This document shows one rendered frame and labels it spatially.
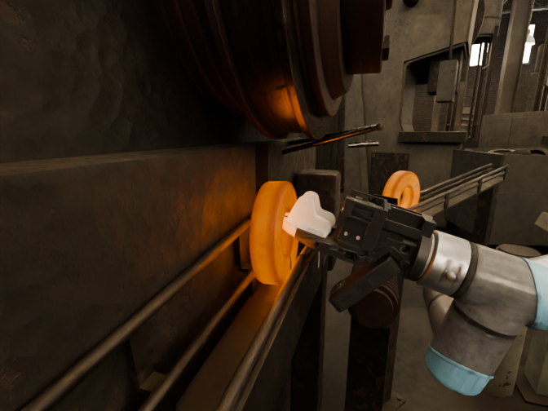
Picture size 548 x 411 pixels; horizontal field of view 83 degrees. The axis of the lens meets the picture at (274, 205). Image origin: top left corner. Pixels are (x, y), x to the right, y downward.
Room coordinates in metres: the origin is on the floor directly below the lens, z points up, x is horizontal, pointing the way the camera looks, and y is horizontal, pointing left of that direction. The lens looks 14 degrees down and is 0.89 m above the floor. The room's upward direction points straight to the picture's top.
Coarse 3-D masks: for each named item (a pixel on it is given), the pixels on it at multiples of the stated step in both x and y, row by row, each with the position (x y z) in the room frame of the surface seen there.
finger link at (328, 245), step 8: (296, 232) 0.40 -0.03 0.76; (304, 232) 0.40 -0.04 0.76; (304, 240) 0.39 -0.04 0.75; (312, 240) 0.38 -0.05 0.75; (320, 240) 0.38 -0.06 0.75; (328, 240) 0.38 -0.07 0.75; (312, 248) 0.38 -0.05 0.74; (320, 248) 0.38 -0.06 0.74; (328, 248) 0.37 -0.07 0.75; (336, 248) 0.37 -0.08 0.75; (336, 256) 0.37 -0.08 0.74; (344, 256) 0.38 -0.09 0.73; (352, 256) 0.39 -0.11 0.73
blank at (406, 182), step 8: (392, 176) 0.86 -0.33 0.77; (400, 176) 0.84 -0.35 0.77; (408, 176) 0.86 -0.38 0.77; (416, 176) 0.89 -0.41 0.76; (392, 184) 0.83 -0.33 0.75; (400, 184) 0.84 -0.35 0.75; (408, 184) 0.86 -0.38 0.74; (416, 184) 0.89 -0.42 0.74; (384, 192) 0.84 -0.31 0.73; (392, 192) 0.82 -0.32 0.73; (400, 192) 0.84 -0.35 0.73; (408, 192) 0.89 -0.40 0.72; (416, 192) 0.89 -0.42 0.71; (408, 200) 0.89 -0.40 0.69; (416, 200) 0.90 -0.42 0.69
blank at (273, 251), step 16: (272, 192) 0.41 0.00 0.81; (288, 192) 0.44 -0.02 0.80; (256, 208) 0.39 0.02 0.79; (272, 208) 0.38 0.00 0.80; (288, 208) 0.44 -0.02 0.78; (256, 224) 0.38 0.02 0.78; (272, 224) 0.37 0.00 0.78; (256, 240) 0.37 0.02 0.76; (272, 240) 0.37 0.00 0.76; (288, 240) 0.46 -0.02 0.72; (256, 256) 0.37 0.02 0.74; (272, 256) 0.37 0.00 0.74; (288, 256) 0.43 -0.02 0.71; (256, 272) 0.38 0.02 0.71; (272, 272) 0.37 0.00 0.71; (288, 272) 0.43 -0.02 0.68
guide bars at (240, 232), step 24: (240, 240) 0.41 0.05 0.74; (192, 264) 0.31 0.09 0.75; (240, 264) 0.41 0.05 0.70; (168, 288) 0.26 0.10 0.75; (240, 288) 0.36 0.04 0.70; (144, 312) 0.23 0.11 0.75; (216, 312) 0.31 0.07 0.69; (120, 336) 0.20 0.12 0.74; (144, 336) 0.23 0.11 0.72; (96, 360) 0.18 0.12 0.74; (144, 360) 0.22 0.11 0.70; (192, 360) 0.25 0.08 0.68; (72, 384) 0.16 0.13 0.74; (144, 384) 0.22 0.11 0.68; (168, 384) 0.22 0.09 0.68; (24, 408) 0.14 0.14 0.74; (48, 408) 0.15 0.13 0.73; (144, 408) 0.20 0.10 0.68; (168, 408) 0.22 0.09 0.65
